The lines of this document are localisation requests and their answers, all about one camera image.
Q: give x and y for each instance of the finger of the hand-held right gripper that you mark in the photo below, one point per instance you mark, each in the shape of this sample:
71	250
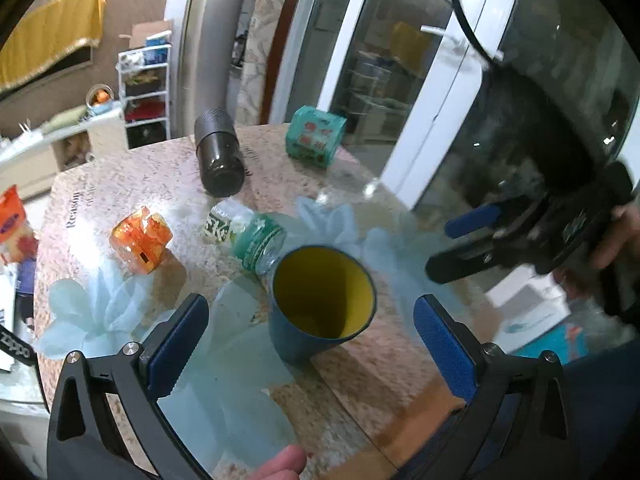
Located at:
465	263
470	222

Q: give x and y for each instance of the black lettered case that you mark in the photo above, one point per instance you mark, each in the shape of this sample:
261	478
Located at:
15	350

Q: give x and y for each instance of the person's dark trousers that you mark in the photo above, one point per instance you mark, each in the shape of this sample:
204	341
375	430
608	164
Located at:
600	410

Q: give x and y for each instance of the plastic bottle green label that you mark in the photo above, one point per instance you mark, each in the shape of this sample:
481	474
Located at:
245	235

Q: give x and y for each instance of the green printed box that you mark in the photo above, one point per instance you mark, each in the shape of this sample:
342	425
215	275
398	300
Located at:
315	137

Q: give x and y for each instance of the blue cup yellow inside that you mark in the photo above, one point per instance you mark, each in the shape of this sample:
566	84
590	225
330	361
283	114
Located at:
320	305

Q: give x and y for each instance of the yellow fringed cloth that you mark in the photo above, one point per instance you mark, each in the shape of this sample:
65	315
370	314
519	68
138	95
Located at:
50	35

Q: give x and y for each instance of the round tin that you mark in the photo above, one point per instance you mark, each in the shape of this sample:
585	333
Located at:
100	99

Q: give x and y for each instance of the white and blue box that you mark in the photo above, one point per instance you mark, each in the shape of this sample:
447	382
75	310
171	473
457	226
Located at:
535	320

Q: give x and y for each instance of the orange wrapped packet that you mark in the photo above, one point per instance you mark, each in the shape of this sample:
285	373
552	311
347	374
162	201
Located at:
141	242

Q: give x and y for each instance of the white shelf rack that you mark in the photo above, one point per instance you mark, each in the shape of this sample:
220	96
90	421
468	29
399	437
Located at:
145	92

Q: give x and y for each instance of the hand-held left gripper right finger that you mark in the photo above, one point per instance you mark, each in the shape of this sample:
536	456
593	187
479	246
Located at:
446	350

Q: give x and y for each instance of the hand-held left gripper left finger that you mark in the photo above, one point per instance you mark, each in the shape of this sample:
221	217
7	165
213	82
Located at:
176	347

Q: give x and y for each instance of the cardboard box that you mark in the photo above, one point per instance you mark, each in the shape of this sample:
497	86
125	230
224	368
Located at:
150	32

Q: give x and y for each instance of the grey pipe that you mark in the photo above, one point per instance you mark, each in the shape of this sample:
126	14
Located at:
210	35

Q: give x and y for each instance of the person's right hand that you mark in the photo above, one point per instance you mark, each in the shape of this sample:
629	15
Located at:
617	240

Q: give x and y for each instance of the black cylindrical flask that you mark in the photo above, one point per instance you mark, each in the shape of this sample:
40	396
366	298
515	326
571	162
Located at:
218	155

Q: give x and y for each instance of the person's left hand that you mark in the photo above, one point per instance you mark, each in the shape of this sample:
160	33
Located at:
280	464

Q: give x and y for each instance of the orange snack bag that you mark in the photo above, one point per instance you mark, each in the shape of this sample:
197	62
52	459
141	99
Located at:
15	225

